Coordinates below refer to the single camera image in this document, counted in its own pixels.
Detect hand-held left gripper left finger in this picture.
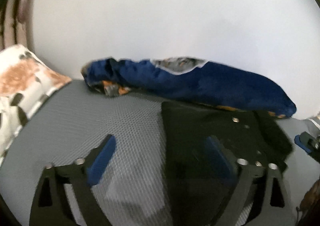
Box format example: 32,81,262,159
29,134,117,226

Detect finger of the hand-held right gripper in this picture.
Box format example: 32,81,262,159
294,131,320,154

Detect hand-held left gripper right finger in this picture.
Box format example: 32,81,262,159
204,135,297,226

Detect black pants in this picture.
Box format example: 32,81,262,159
161,101,293,226

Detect grey mesh mattress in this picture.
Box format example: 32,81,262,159
0,79,320,226

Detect blue printed blanket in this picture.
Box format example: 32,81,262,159
81,56,297,118

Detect floral white pillow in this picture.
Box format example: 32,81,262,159
0,44,73,158

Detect striped pink curtain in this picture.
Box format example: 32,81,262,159
0,0,38,52

